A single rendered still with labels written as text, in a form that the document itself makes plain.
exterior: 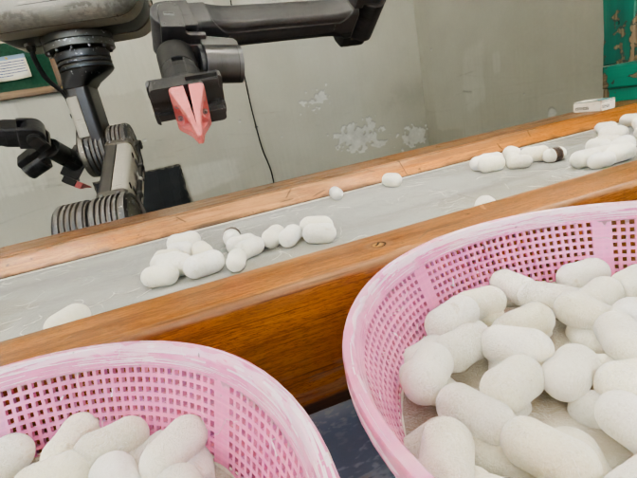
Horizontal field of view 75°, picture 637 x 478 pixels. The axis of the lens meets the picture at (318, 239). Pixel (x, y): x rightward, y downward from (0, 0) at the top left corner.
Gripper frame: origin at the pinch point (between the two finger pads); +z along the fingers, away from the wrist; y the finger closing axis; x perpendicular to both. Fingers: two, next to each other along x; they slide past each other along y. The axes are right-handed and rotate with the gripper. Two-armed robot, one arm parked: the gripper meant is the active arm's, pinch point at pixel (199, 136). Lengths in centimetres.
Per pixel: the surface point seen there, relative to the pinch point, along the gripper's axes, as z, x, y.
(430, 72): -155, 113, 156
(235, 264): 25.3, -6.4, -0.5
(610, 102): 3, 9, 75
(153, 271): 23.1, -5.4, -7.5
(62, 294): 18.9, 0.3, -17.1
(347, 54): -171, 102, 103
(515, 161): 17.1, 0.2, 38.2
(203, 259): 23.6, -5.9, -3.1
